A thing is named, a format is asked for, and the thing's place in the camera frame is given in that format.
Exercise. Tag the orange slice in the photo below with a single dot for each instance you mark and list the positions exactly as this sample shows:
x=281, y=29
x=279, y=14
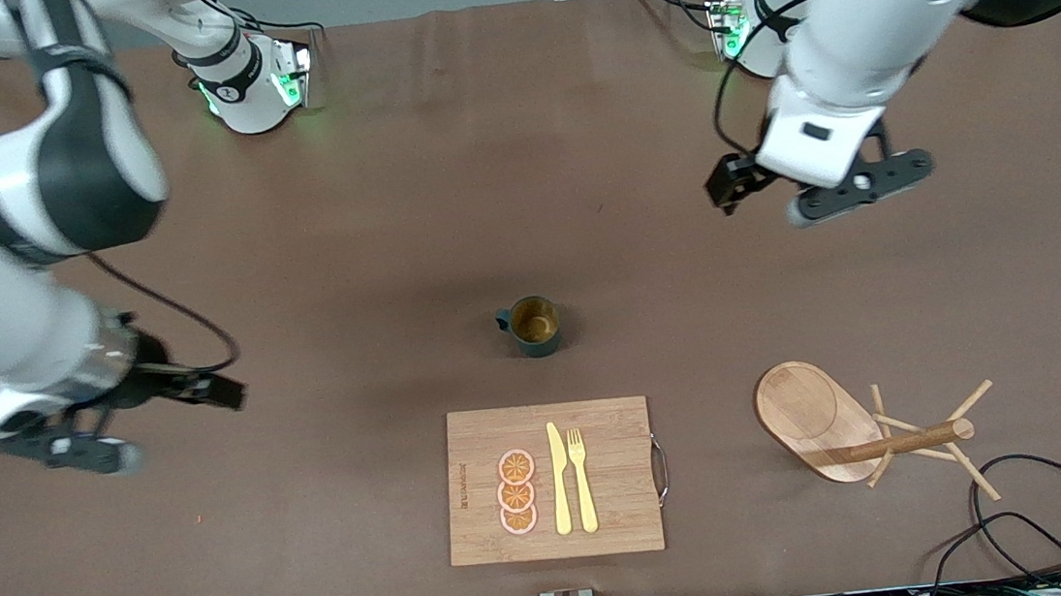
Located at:
x=516, y=467
x=516, y=497
x=519, y=521

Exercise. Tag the wooden cutting board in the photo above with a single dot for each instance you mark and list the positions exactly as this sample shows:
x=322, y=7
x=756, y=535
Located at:
x=617, y=484

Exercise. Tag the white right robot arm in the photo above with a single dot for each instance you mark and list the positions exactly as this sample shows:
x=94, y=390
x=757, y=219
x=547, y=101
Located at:
x=6, y=310

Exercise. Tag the teal cup with yellow inside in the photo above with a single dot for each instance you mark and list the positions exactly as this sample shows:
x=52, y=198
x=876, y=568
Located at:
x=534, y=322

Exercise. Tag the yellow plastic fork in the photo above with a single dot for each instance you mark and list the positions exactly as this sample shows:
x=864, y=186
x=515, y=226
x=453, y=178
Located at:
x=586, y=497

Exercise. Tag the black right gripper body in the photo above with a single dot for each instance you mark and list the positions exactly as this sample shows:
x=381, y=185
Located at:
x=151, y=373

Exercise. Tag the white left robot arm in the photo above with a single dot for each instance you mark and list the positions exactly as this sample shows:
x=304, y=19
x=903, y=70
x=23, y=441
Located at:
x=855, y=33

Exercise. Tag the wooden cup rack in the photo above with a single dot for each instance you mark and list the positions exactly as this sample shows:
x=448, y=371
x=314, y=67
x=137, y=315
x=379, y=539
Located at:
x=809, y=407

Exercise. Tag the yellow plastic knife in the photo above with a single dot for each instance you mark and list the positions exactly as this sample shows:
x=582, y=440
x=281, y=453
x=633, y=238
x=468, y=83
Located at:
x=561, y=490

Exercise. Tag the brown table cover sheet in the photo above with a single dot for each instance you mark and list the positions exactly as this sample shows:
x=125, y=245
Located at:
x=385, y=205

